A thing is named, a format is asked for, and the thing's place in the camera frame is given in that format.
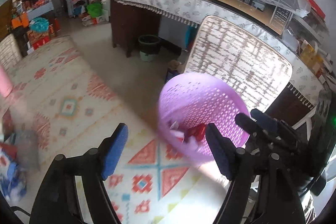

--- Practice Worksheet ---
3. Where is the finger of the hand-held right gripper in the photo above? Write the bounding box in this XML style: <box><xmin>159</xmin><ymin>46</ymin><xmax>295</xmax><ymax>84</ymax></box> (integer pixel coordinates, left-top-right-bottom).
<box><xmin>235</xmin><ymin>113</ymin><xmax>284</xmax><ymax>151</ymax></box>
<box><xmin>251</xmin><ymin>109</ymin><xmax>300</xmax><ymax>146</ymax></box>

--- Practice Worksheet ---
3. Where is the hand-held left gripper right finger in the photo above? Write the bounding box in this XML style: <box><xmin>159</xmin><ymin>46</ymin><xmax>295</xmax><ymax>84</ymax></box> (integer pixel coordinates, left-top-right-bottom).
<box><xmin>205</xmin><ymin>123</ymin><xmax>307</xmax><ymax>224</ymax></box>

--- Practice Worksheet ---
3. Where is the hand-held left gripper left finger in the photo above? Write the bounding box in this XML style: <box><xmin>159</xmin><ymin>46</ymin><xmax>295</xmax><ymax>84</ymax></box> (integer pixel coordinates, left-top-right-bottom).
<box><xmin>29</xmin><ymin>123</ymin><xmax>129</xmax><ymax>224</ymax></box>

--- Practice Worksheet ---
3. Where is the red wrapper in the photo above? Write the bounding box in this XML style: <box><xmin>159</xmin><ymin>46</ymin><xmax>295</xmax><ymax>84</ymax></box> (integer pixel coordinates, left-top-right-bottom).
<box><xmin>185</xmin><ymin>124</ymin><xmax>206</xmax><ymax>141</ymax></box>

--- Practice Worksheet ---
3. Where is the white wrapper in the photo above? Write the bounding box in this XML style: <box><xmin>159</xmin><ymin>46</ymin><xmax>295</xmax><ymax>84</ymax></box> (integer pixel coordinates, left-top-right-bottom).
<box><xmin>168</xmin><ymin>123</ymin><xmax>187</xmax><ymax>144</ymax></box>

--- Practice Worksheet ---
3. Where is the purple plastic basket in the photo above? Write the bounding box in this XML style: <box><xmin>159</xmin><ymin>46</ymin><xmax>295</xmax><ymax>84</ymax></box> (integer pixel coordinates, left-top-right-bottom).
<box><xmin>157</xmin><ymin>72</ymin><xmax>250</xmax><ymax>167</ymax></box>

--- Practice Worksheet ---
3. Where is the clear grey plastic packet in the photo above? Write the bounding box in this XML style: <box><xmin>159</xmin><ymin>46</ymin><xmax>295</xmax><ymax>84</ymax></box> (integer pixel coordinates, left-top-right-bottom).
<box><xmin>12</xmin><ymin>130</ymin><xmax>40</xmax><ymax>170</ymax></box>

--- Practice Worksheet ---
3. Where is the blue white packet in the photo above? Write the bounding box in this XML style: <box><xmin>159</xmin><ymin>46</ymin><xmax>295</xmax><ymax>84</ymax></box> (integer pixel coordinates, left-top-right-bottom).
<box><xmin>0</xmin><ymin>156</ymin><xmax>27</xmax><ymax>199</ymax></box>

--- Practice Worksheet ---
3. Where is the geometric pattern tablecloth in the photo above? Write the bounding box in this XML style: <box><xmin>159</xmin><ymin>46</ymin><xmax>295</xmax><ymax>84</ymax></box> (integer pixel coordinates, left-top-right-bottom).
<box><xmin>0</xmin><ymin>35</ymin><xmax>231</xmax><ymax>224</ymax></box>

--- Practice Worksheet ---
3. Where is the woven patterned chair back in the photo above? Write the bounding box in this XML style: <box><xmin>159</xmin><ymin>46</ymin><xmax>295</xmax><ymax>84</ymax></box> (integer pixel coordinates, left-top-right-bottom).
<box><xmin>184</xmin><ymin>15</ymin><xmax>293</xmax><ymax>114</ymax></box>

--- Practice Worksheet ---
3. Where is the cardboard box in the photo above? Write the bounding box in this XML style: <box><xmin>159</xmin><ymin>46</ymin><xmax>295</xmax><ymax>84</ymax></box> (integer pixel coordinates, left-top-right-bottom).
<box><xmin>167</xmin><ymin>59</ymin><xmax>185</xmax><ymax>73</ymax></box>

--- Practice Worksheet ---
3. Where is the green bin with black bag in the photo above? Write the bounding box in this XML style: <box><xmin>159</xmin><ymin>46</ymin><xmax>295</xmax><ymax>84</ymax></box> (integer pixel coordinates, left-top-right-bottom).
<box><xmin>138</xmin><ymin>34</ymin><xmax>161</xmax><ymax>62</ymax></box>

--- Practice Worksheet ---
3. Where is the dark wooden table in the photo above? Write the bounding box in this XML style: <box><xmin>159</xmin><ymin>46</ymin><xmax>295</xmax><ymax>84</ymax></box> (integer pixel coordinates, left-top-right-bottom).
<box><xmin>110</xmin><ymin>0</ymin><xmax>162</xmax><ymax>58</ymax></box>

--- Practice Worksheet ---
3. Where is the pink bottle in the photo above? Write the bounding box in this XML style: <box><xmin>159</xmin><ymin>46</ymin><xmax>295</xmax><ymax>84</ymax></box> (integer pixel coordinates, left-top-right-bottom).
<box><xmin>0</xmin><ymin>67</ymin><xmax>13</xmax><ymax>97</ymax></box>

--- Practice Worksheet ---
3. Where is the stack of red gift boxes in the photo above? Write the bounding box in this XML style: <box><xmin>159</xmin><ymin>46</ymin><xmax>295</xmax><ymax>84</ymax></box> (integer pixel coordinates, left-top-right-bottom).
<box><xmin>26</xmin><ymin>26</ymin><xmax>58</xmax><ymax>50</ymax></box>

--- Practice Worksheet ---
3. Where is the leaf print tablecloth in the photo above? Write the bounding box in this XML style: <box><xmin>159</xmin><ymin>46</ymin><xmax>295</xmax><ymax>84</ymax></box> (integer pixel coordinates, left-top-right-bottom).
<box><xmin>106</xmin><ymin>0</ymin><xmax>326</xmax><ymax>109</ymax></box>

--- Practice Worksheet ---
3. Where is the green plastic bag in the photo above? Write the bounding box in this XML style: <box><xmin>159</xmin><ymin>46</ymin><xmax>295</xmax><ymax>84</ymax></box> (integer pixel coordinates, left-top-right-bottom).
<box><xmin>87</xmin><ymin>2</ymin><xmax>103</xmax><ymax>18</ymax></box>

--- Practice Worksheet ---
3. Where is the woven chair cushion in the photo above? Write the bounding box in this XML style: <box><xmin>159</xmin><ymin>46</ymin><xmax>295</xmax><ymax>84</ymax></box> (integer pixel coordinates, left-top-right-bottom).
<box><xmin>0</xmin><ymin>34</ymin><xmax>23</xmax><ymax>69</ymax></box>

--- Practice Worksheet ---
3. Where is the teal plastic basket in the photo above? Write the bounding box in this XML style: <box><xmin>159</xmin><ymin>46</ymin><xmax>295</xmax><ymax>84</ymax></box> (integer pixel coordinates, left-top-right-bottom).
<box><xmin>29</xmin><ymin>17</ymin><xmax>50</xmax><ymax>32</ymax></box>

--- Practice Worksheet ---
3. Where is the rolling storage rack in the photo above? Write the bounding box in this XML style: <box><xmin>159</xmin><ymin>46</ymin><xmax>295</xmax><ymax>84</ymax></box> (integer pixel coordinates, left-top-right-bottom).
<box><xmin>65</xmin><ymin>0</ymin><xmax>88</xmax><ymax>18</ymax></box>

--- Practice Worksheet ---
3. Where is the orange bag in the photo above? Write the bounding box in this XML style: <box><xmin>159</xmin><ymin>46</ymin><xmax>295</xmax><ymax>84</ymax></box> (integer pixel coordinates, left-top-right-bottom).
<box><xmin>11</xmin><ymin>15</ymin><xmax>29</xmax><ymax>28</ymax></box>

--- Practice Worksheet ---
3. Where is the white chair frame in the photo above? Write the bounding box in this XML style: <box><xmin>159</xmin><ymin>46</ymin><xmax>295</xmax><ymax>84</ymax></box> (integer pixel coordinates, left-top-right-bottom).
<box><xmin>291</xmin><ymin>109</ymin><xmax>317</xmax><ymax>140</ymax></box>

